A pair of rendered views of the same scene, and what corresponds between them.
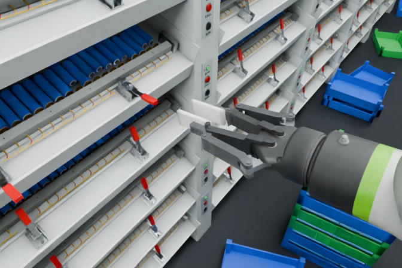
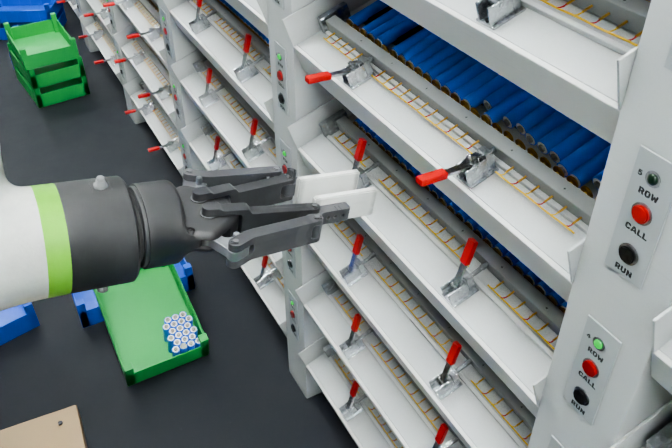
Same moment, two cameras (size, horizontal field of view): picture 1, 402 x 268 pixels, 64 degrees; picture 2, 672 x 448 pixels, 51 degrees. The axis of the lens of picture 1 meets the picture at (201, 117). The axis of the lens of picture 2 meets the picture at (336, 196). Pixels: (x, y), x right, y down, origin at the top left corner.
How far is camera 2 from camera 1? 0.80 m
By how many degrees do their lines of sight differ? 80
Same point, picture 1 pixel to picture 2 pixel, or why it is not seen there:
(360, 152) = (71, 185)
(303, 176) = not seen: hidden behind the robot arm
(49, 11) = not seen: outside the picture
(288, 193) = not seen: outside the picture
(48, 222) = not seen: hidden behind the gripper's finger
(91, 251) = (377, 301)
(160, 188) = (464, 409)
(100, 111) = (440, 146)
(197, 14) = (610, 194)
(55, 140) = (397, 111)
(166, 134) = (504, 341)
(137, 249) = (411, 426)
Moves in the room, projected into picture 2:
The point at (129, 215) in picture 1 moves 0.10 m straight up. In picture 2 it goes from (420, 353) to (425, 306)
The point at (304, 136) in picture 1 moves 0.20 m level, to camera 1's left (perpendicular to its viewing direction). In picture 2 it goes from (156, 185) to (264, 83)
